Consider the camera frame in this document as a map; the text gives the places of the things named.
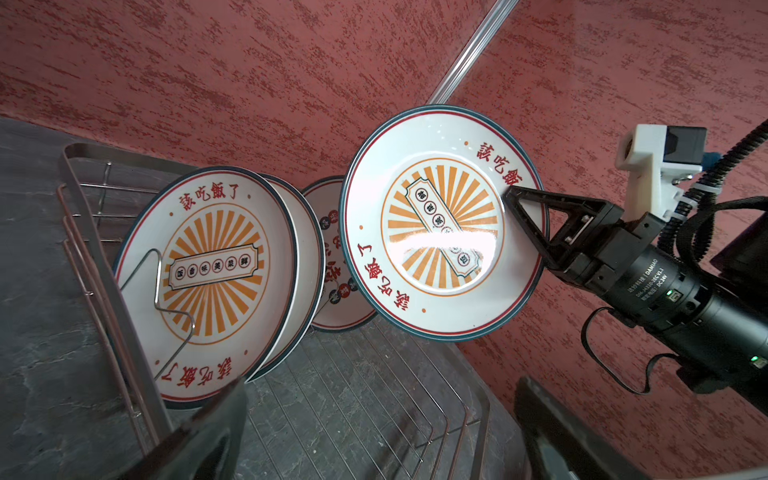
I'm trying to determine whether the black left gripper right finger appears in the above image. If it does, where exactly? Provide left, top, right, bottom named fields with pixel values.
left=514, top=377, right=649, bottom=479

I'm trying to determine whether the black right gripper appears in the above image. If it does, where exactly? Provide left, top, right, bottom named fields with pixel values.
left=502, top=186, right=666, bottom=296

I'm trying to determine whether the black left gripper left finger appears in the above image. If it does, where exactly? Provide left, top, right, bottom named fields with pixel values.
left=108, top=378, right=247, bottom=479

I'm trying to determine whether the red rimmed white plate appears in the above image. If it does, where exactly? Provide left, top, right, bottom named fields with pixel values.
left=302, top=176, right=375, bottom=333

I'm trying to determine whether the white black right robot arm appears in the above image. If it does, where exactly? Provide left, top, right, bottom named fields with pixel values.
left=502, top=186, right=767, bottom=413

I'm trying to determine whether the orange sunburst white plate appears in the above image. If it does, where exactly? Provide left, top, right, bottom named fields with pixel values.
left=113, top=166, right=299, bottom=410

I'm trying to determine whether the red patterned white plate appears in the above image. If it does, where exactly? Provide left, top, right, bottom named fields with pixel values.
left=246, top=174, right=326, bottom=383

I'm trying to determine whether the black corrugated right cable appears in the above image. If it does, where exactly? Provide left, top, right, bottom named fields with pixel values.
left=656, top=116, right=768, bottom=271

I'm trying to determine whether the chrome wire dish rack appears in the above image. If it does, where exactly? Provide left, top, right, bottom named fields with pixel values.
left=57, top=142, right=492, bottom=479

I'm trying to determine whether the aluminium right corner post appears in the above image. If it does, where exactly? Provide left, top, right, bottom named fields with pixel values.
left=426, top=0, right=519, bottom=105

